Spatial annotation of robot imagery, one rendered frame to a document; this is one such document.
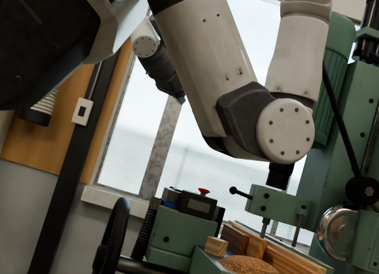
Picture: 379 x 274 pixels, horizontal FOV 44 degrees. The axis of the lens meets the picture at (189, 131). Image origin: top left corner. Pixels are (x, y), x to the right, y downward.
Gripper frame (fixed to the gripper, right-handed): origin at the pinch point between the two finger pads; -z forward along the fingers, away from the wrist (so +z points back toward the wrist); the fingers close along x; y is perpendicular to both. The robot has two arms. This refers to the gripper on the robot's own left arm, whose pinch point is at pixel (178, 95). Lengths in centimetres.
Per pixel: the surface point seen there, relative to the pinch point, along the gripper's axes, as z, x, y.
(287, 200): -9.3, 44.9, -9.5
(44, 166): -58, -109, -37
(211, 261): 7, 50, -34
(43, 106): -32, -107, -17
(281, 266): -5, 56, -25
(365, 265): -12, 67, -13
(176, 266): -2, 38, -38
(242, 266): 8, 57, -31
